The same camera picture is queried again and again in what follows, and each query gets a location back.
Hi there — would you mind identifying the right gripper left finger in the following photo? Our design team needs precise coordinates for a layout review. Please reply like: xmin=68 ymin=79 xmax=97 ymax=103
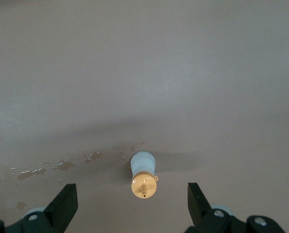
xmin=7 ymin=183 xmax=79 ymax=233

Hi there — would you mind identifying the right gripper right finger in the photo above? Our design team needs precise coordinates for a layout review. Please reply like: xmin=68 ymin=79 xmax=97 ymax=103
xmin=187 ymin=182 xmax=285 ymax=233

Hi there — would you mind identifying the sauce bottle with orange cap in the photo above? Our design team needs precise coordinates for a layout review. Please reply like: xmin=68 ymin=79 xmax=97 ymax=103
xmin=130 ymin=150 xmax=159 ymax=199

